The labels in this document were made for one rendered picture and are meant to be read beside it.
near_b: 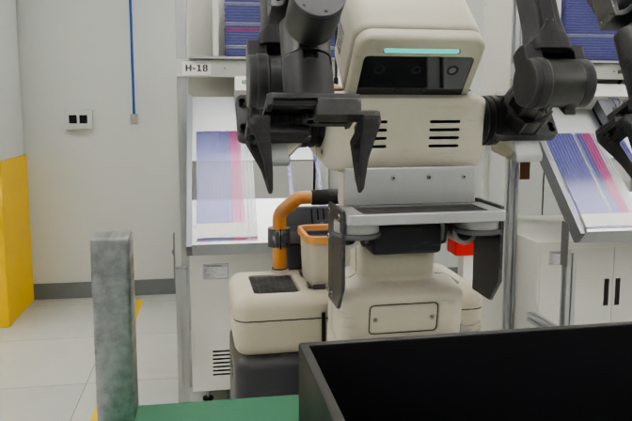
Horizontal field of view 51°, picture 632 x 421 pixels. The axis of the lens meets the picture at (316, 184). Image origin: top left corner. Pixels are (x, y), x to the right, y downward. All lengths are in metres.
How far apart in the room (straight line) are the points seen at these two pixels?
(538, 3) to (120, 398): 0.87
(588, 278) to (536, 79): 2.13
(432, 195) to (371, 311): 0.22
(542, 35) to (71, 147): 3.53
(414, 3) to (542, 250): 2.03
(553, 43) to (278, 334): 0.76
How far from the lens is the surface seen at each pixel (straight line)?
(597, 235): 2.74
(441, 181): 1.11
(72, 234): 4.39
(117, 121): 4.27
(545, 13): 1.15
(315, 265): 1.42
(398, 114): 1.09
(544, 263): 3.01
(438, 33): 1.05
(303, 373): 0.40
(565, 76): 1.09
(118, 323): 0.56
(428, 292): 1.16
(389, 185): 1.08
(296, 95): 0.71
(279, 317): 1.39
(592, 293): 3.16
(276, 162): 1.06
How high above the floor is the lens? 1.20
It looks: 7 degrees down
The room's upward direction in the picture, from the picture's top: straight up
